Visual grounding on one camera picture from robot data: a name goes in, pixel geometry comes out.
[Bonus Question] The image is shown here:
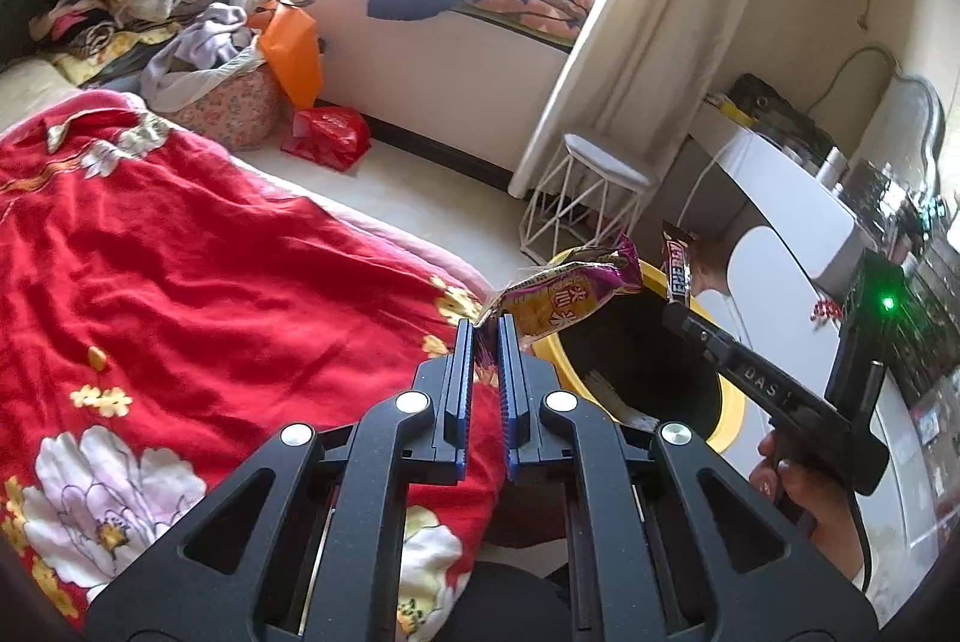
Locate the right hand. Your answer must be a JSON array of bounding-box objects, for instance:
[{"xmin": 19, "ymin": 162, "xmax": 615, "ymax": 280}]
[{"xmin": 748, "ymin": 431, "xmax": 866, "ymax": 580}]

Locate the white wire stool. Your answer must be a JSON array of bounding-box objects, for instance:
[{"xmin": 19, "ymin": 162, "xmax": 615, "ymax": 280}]
[{"xmin": 519, "ymin": 128, "xmax": 661, "ymax": 263}]

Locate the white cable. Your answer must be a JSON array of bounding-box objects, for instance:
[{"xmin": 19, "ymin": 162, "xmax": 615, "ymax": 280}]
[{"xmin": 673, "ymin": 135, "xmax": 746, "ymax": 231}]

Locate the floral laundry basket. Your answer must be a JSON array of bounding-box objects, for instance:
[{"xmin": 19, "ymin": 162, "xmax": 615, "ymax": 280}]
[{"xmin": 167, "ymin": 65, "xmax": 285, "ymax": 151}]

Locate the yellow rim trash bin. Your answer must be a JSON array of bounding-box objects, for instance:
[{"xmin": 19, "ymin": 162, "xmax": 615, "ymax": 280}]
[{"xmin": 532, "ymin": 262, "xmax": 747, "ymax": 452}]

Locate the white dresser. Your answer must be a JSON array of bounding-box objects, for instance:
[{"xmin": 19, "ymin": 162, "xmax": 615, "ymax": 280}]
[{"xmin": 692, "ymin": 104, "xmax": 958, "ymax": 621}]

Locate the brown candy bar wrapper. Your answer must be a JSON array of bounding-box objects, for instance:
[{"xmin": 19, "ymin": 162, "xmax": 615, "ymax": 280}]
[{"xmin": 662, "ymin": 221, "xmax": 695, "ymax": 307}]

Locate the orange paper bag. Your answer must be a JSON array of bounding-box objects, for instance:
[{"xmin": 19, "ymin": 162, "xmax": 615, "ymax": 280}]
[{"xmin": 247, "ymin": 0, "xmax": 324, "ymax": 109}]

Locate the red floral quilt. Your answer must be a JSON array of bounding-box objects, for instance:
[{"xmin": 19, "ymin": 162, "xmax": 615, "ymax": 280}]
[{"xmin": 2, "ymin": 91, "xmax": 487, "ymax": 628}]

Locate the cream curtain right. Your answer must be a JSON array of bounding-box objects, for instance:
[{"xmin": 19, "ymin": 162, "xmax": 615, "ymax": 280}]
[{"xmin": 508, "ymin": 0, "xmax": 748, "ymax": 199}]

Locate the red bag on floor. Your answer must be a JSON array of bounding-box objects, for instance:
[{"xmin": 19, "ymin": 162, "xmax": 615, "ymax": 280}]
[{"xmin": 280, "ymin": 106, "xmax": 371, "ymax": 172}]

